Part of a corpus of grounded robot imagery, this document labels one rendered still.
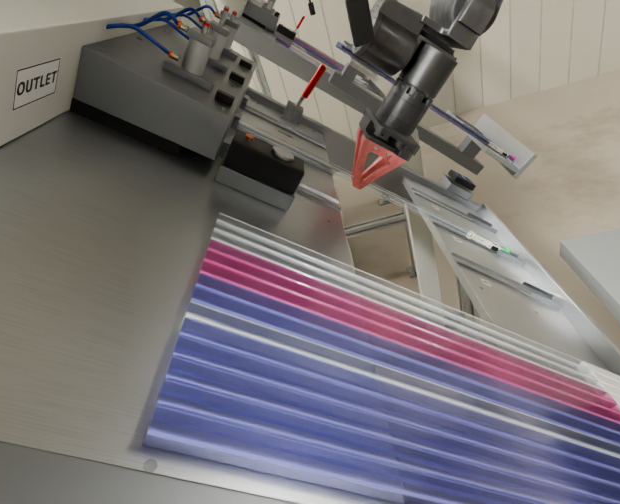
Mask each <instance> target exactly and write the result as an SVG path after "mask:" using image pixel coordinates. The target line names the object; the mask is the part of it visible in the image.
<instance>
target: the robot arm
mask: <svg viewBox="0 0 620 504"><path fill-rule="evenodd" d="M502 2H503V0H432V1H431V4H430V8H429V17H427V16H426V15H422V14H420V12H419V11H417V12H416V11H414V10H413V9H411V8H409V7H407V6H405V5H403V4H401V3H400V2H398V1H397V0H377V1H376V2H375V3H374V5H373V7H372V9H371V11H370V13H371V18H372V24H373V30H374V35H375V41H374V42H372V43H369V44H366V45H363V46H360V47H355V46H354V44H353V46H352V53H353V54H355V55H356V56H358V57H360V58H361V59H363V60H365V61H367V62H368V63H370V64H372V65H373V66H375V67H377V68H378V69H380V70H382V71H383V72H385V73H387V74H388V75H390V76H394V75H395V74H397V73H398V72H399V71H401V72H400V74H399V75H398V76H399V77H397V79H396V80H395V82H394V84H393V85H392V87H391V89H390V91H389V92H388V94H387V96H386V97H385V99H384V101H383V102H382V104H381V106H380V107H379V109H378V111H375V110H373V109H372V108H370V107H367V109H366V110H365V112H364V114H363V117H362V119H361V121H360V122H359V125H360V127H359V128H358V130H357V137H356V146H355V154H354V162H353V169H352V173H354V178H353V184H352V185H353V187H355V188H357V189H359V190H361V189H363V188H364V187H366V186H367V185H368V184H370V183H371V182H373V181H374V180H376V179H377V178H379V177H381V176H382V175H384V174H386V173H388V172H390V171H391V170H393V169H395V168H397V167H398V166H400V165H402V164H403V163H404V162H405V161H409V160H410V158H411V157H412V155H413V156H415V155H416V153H417V152H418V150H419V149H420V146H419V144H418V143H417V142H416V141H415V140H414V138H413V137H412V136H411V135H412V133H413V132H414V130H415V128H416V127H417V125H418V124H419V122H420V121H421V119H422V118H423V116H424V115H425V113H426V112H427V110H428V109H429V107H430V105H431V104H432V102H433V101H434V100H432V99H434V98H436V96H437V95H438V93H439V92H440V90H441V89H442V87H443V86H444V84H445V83H446V81H447V79H448V78H449V76H450V75H451V73H452V72H453V70H454V69H455V67H456V66H457V64H458V63H457V62H456V60H457V58H455V57H454V52H455V50H453V49H452V48H457V49H463V50H471V49H472V47H473V45H474V44H475V42H476V40H477V39H478V37H479V36H481V35H482V34H483V33H485V32H486V31H487V30H488V29H489V28H490V27H491V26H492V25H493V23H494V21H495V20H496V18H497V15H498V13H499V10H500V7H501V5H502ZM450 47H451V48H450ZM430 98H431V99H430ZM370 151H371V152H373V153H375V154H377V155H379V157H378V158H377V159H376V160H375V162H374V163H373V164H372V165H371V166H370V167H369V168H367V169H366V170H365V171H364V172H363V168H364V165H365V161H366V158H367V154H368V153H369V152H370ZM362 172H363V173H362ZM361 177H362V178H364V179H361Z"/></svg>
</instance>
